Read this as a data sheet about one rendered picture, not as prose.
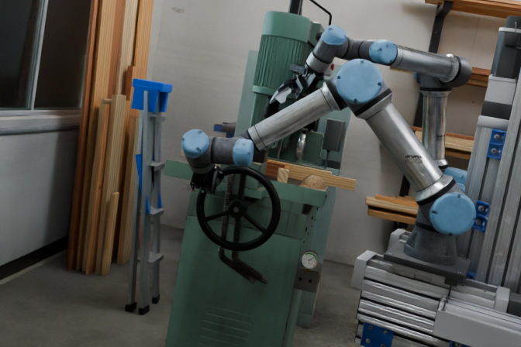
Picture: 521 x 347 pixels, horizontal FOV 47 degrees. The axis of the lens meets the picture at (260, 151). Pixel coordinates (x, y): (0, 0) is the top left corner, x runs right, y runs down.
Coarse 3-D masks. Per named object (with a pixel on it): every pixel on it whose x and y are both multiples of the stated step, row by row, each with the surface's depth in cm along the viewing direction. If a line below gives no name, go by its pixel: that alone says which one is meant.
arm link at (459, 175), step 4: (448, 168) 220; (452, 168) 222; (456, 168) 224; (444, 172) 223; (448, 172) 218; (452, 172) 216; (456, 172) 216; (460, 172) 218; (464, 172) 220; (452, 176) 216; (456, 176) 215; (460, 176) 215; (464, 176) 214; (456, 180) 215; (460, 180) 214; (464, 180) 214
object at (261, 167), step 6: (252, 162) 210; (258, 168) 208; (264, 168) 217; (234, 174) 209; (264, 174) 220; (222, 180) 210; (234, 180) 209; (246, 180) 209; (252, 180) 208; (246, 186) 209; (252, 186) 208; (258, 186) 211
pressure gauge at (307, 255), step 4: (304, 252) 212; (308, 252) 209; (312, 252) 209; (304, 256) 210; (308, 256) 210; (312, 256) 210; (316, 256) 209; (304, 260) 210; (308, 260) 210; (312, 260) 210; (316, 260) 209; (304, 264) 210; (308, 264) 210; (312, 264) 210; (316, 264) 209; (308, 268) 210; (312, 268) 210; (308, 272) 212
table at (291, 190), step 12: (180, 156) 236; (168, 168) 223; (180, 168) 222; (276, 180) 217; (288, 180) 223; (300, 180) 228; (252, 192) 208; (264, 192) 214; (288, 192) 216; (300, 192) 215; (312, 192) 214; (324, 192) 214; (312, 204) 215
